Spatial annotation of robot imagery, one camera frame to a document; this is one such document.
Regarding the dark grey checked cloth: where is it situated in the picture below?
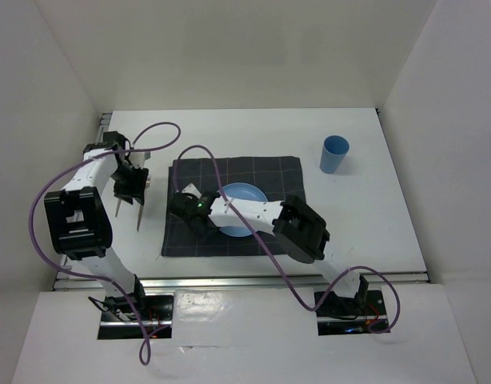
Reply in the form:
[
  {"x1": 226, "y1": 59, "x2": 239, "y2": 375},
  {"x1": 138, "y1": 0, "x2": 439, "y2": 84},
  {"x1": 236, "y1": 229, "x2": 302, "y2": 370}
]
[{"x1": 161, "y1": 155, "x2": 309, "y2": 258}]

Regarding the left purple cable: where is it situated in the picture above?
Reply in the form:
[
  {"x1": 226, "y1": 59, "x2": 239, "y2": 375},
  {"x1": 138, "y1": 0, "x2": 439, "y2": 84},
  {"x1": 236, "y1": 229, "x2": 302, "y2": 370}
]
[{"x1": 28, "y1": 122, "x2": 182, "y2": 367}]

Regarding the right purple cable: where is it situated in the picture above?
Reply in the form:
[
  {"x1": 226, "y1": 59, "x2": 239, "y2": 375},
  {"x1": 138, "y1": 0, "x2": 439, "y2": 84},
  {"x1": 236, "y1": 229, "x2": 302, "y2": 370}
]
[{"x1": 175, "y1": 144, "x2": 402, "y2": 335}]

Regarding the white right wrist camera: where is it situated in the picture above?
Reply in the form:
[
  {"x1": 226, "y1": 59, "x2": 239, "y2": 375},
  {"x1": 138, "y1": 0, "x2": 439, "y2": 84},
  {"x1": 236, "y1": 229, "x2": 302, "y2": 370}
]
[{"x1": 182, "y1": 183, "x2": 202, "y2": 198}]

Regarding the blue plastic cup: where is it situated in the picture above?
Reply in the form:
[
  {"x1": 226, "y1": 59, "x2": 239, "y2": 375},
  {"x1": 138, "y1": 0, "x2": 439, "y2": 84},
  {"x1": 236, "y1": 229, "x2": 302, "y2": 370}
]
[{"x1": 319, "y1": 135, "x2": 350, "y2": 174}]

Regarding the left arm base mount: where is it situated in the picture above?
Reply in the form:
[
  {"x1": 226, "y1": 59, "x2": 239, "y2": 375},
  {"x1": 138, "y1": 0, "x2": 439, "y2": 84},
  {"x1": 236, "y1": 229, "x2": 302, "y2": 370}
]
[{"x1": 87, "y1": 290, "x2": 177, "y2": 341}]

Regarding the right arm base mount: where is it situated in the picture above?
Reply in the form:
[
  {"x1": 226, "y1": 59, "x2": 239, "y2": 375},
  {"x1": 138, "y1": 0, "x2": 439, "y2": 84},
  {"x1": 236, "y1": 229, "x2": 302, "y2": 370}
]
[{"x1": 316, "y1": 289, "x2": 389, "y2": 336}]

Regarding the silver fork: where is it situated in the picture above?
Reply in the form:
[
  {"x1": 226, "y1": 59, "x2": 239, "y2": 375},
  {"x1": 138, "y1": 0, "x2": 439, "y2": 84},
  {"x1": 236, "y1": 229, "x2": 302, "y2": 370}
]
[{"x1": 114, "y1": 198, "x2": 122, "y2": 218}]

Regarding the silver spoon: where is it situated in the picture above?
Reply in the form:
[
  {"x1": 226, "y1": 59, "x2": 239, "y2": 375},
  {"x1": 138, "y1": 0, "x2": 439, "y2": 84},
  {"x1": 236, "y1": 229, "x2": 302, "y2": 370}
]
[{"x1": 135, "y1": 175, "x2": 153, "y2": 232}]

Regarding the purple cable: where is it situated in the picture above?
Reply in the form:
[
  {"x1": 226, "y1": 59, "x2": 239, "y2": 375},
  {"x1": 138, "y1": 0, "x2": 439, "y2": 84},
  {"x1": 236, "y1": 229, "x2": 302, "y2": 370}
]
[
  {"x1": 28, "y1": 122, "x2": 182, "y2": 367},
  {"x1": 175, "y1": 144, "x2": 402, "y2": 335}
]

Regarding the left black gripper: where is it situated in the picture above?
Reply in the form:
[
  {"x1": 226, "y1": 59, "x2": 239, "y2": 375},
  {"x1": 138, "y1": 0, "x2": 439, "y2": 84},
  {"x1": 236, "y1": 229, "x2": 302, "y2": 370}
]
[{"x1": 110, "y1": 164, "x2": 149, "y2": 206}]

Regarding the blue plastic plate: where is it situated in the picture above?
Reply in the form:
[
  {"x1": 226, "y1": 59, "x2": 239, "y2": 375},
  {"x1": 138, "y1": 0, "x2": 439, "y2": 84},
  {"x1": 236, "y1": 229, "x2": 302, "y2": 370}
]
[{"x1": 217, "y1": 182, "x2": 267, "y2": 238}]

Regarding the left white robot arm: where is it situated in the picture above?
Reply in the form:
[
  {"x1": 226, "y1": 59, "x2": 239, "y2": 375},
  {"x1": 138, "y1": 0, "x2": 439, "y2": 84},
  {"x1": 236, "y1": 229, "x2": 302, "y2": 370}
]
[{"x1": 44, "y1": 131, "x2": 149, "y2": 321}]

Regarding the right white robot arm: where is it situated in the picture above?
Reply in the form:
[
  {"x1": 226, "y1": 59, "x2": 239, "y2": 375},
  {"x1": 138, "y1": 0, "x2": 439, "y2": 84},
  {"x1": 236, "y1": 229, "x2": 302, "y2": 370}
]
[{"x1": 168, "y1": 191, "x2": 368, "y2": 318}]

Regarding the aluminium front rail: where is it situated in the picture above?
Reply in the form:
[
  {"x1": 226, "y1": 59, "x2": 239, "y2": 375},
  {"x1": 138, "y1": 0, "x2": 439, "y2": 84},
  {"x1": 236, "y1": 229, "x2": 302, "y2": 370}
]
[{"x1": 53, "y1": 273, "x2": 430, "y2": 292}]

